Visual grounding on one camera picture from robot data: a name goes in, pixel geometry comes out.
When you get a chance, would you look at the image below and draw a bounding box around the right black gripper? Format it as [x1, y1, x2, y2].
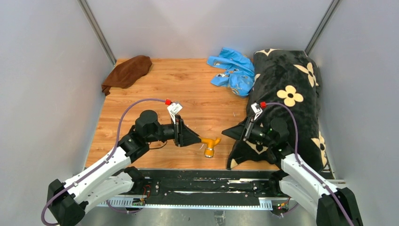
[222, 116, 275, 146]

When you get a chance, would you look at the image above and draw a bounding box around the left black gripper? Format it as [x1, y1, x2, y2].
[146, 115, 201, 146]

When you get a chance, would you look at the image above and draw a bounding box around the yellow brass water faucet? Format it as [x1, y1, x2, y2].
[200, 137, 222, 158]

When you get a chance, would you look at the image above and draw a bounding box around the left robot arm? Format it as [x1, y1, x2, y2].
[44, 110, 201, 226]

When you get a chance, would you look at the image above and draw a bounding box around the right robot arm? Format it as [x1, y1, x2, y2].
[222, 117, 363, 226]

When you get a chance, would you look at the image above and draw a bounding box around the blue plastic bag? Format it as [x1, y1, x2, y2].
[207, 48, 255, 97]

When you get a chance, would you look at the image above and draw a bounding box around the black floral blanket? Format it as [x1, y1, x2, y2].
[227, 48, 328, 172]

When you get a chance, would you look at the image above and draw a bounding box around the brown cloth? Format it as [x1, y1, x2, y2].
[101, 55, 152, 96]

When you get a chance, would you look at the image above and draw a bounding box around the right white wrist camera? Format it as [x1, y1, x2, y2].
[251, 103, 263, 121]

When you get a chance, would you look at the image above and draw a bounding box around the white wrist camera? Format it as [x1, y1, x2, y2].
[251, 103, 263, 121]
[167, 102, 183, 124]

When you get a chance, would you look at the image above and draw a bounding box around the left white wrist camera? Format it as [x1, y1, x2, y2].
[167, 102, 183, 124]

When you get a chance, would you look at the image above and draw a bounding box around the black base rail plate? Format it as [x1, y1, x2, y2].
[84, 168, 334, 216]

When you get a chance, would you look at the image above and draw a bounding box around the aluminium frame rail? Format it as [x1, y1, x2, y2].
[62, 178, 351, 210]

